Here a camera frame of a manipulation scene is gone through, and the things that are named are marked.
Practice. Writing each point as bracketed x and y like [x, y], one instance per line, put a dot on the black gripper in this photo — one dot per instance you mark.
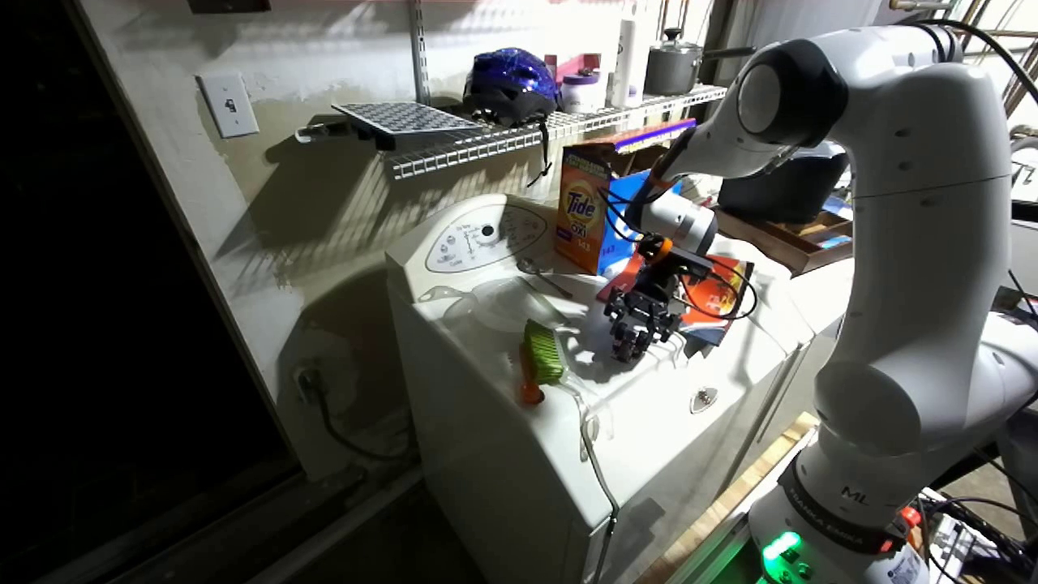
[656, 297]

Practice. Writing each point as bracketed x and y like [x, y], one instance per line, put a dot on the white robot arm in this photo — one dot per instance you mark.
[921, 368]

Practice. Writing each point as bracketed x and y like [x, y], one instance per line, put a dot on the orange red flat package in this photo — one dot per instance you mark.
[716, 298]

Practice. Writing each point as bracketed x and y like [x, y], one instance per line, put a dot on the green bottle orange cap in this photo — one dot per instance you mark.
[538, 360]

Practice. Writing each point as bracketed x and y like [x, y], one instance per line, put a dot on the white washing machine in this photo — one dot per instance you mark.
[591, 481]

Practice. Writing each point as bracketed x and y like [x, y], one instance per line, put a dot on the orange blue detergent box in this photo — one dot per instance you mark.
[596, 192]

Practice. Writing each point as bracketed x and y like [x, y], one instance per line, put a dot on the brown tray on dryer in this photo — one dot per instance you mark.
[801, 249]

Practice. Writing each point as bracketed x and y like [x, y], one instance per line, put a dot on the wooden plank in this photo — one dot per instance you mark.
[710, 541]

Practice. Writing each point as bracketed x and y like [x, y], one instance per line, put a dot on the dark bag on dryer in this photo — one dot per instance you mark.
[789, 190]

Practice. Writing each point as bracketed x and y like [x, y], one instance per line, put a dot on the grey metal pot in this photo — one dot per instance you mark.
[671, 66]

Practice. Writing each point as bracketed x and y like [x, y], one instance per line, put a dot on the blue bicycle helmet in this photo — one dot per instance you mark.
[509, 84]

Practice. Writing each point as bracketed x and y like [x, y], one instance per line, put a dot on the dark flat panel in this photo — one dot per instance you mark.
[406, 124]

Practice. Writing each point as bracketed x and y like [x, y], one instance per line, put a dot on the white wire shelf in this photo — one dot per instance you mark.
[559, 127]

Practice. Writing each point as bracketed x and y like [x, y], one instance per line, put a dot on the white wall outlet plate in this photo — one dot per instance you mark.
[228, 105]

